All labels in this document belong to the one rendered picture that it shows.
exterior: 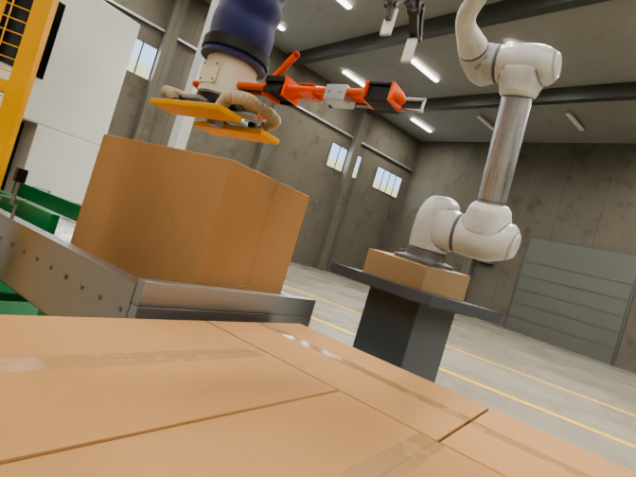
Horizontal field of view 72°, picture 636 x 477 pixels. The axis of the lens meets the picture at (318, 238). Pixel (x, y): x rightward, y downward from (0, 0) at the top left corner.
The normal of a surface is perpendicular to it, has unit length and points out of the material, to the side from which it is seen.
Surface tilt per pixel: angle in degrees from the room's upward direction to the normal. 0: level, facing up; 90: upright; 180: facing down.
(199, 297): 90
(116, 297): 90
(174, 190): 90
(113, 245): 90
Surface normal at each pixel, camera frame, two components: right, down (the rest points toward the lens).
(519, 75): -0.60, 0.17
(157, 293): 0.79, 0.23
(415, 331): 0.63, 0.18
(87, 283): -0.55, -0.18
